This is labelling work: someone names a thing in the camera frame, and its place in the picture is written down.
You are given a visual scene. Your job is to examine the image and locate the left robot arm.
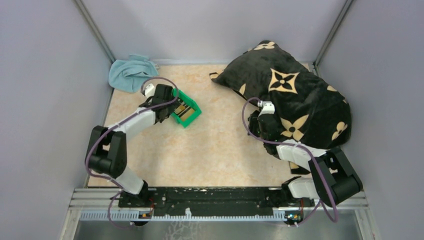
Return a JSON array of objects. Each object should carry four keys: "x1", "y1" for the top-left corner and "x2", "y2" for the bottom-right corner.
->
[{"x1": 84, "y1": 84, "x2": 177, "y2": 202}]

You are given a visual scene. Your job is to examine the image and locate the gold card in bin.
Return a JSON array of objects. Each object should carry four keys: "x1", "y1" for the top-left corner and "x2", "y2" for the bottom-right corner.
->
[{"x1": 174, "y1": 103, "x2": 195, "y2": 122}]

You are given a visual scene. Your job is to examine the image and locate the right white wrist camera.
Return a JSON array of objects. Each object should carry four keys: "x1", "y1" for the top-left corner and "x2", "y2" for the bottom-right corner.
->
[{"x1": 257, "y1": 100, "x2": 275, "y2": 116}]

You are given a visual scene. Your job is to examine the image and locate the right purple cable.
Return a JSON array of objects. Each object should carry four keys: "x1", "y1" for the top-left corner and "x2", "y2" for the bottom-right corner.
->
[{"x1": 241, "y1": 96, "x2": 340, "y2": 228}]

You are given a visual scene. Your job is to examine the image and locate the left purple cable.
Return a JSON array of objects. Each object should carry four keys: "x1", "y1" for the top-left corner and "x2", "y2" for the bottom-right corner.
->
[{"x1": 84, "y1": 76, "x2": 180, "y2": 230}]

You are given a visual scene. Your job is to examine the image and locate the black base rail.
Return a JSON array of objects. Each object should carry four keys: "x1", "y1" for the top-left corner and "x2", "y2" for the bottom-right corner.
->
[{"x1": 118, "y1": 186, "x2": 304, "y2": 219}]

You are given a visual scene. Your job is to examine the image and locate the green plastic bin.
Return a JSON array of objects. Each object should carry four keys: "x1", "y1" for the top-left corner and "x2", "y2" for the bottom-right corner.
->
[{"x1": 171, "y1": 88, "x2": 202, "y2": 128}]

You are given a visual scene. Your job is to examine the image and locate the purple cable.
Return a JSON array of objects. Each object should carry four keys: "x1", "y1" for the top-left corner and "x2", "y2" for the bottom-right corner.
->
[
  {"x1": 84, "y1": 76, "x2": 180, "y2": 230},
  {"x1": 241, "y1": 96, "x2": 340, "y2": 228}
]

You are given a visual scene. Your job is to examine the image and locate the light blue cloth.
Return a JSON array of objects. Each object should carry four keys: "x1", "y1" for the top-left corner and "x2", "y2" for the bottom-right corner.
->
[{"x1": 108, "y1": 54, "x2": 159, "y2": 93}]

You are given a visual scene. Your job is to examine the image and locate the black floral pillow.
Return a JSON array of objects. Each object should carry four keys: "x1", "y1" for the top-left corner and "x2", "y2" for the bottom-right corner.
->
[{"x1": 209, "y1": 40, "x2": 352, "y2": 158}]

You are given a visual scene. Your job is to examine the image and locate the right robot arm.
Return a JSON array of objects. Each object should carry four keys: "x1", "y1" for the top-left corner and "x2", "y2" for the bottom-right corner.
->
[{"x1": 245, "y1": 110, "x2": 363, "y2": 207}]

